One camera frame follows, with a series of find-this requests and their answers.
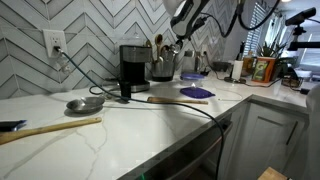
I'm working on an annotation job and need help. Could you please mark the black camera on stand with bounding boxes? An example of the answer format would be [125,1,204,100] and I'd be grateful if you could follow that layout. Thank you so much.
[284,5,320,51]

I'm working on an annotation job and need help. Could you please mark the clear container blue lid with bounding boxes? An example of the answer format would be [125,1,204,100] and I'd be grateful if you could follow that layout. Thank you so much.
[179,72,205,88]

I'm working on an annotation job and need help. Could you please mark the blue black scraper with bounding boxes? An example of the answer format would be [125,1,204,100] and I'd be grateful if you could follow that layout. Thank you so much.
[0,119,28,133]

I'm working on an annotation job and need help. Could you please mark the steel dishwasher front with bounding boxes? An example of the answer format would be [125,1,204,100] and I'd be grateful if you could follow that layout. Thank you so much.
[119,112,234,180]

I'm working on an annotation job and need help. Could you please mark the wooden spatula rounded head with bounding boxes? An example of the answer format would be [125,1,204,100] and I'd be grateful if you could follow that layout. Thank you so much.
[0,116,103,146]

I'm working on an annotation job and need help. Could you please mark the grey cabinet door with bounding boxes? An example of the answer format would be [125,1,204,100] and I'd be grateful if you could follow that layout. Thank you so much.
[233,101,309,180]

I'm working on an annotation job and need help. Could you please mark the small wooden spoon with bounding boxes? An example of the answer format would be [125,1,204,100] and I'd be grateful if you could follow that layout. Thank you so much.
[144,38,155,64]

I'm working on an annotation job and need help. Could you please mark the wooden board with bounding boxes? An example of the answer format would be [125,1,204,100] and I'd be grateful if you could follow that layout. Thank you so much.
[258,167,290,180]

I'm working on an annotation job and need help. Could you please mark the white wall outlet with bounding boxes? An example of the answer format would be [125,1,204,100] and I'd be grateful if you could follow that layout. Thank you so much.
[42,28,68,58]

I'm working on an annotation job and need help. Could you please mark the white window blinds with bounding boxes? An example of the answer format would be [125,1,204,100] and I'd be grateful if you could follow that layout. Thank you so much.
[244,2,268,56]

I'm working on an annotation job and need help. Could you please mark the black gadget with cords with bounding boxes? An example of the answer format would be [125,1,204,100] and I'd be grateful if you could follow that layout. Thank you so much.
[280,66,305,90]

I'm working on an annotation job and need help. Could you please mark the black power adapter block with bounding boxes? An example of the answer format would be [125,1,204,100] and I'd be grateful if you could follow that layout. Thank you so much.
[118,80,132,99]

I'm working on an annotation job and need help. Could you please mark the dark wooden spoon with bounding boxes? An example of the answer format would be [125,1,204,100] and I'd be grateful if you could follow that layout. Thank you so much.
[159,44,169,62]

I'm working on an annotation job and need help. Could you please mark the thin black cord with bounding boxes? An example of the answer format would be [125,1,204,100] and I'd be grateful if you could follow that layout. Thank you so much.
[88,83,121,97]

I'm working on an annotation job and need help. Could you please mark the black coffee maker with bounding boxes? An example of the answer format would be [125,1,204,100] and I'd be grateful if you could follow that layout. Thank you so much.
[118,34,153,94]

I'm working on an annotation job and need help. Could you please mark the thick dark power cable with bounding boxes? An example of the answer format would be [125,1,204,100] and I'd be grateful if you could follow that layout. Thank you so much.
[53,46,225,180]

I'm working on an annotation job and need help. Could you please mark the dark metal bowl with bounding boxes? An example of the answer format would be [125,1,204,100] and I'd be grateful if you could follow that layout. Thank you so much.
[211,60,233,72]

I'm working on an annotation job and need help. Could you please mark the green potted plant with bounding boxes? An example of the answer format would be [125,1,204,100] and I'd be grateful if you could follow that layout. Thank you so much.
[256,34,288,61]

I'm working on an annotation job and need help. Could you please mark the light wooden spoon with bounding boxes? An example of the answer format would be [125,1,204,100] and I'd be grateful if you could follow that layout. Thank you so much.
[153,33,164,63]

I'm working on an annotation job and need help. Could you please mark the amber bottle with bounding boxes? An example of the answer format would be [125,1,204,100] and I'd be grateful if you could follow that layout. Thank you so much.
[242,50,256,78]

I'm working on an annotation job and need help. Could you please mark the steel utensil bucket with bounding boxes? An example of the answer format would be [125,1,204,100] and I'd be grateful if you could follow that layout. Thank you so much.
[150,59,176,82]

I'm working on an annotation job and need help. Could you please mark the purple plastic lid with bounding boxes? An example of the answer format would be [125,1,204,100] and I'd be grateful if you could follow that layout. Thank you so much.
[179,85,216,100]

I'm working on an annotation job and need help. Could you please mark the white roll on dark stand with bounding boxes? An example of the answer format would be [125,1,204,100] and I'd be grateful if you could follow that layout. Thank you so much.
[223,41,247,85]

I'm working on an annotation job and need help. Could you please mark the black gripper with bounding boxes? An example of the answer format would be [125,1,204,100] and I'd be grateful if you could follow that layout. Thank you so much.
[173,30,194,47]

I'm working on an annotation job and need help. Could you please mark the wooden spatula square head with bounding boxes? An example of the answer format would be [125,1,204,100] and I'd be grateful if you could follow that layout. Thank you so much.
[146,96,209,106]

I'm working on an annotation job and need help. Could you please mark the orange drink mix canister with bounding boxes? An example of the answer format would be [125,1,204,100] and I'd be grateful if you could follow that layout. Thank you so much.
[251,56,277,84]

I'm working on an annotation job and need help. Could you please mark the black cabinet handle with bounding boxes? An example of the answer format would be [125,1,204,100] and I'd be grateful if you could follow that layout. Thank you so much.
[285,120,299,146]

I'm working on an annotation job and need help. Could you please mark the small metal pan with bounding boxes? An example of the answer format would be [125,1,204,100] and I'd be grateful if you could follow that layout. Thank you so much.
[65,96,106,115]

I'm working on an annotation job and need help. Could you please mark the steel soup ladle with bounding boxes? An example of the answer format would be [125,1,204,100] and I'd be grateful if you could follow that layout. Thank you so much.
[169,43,182,63]

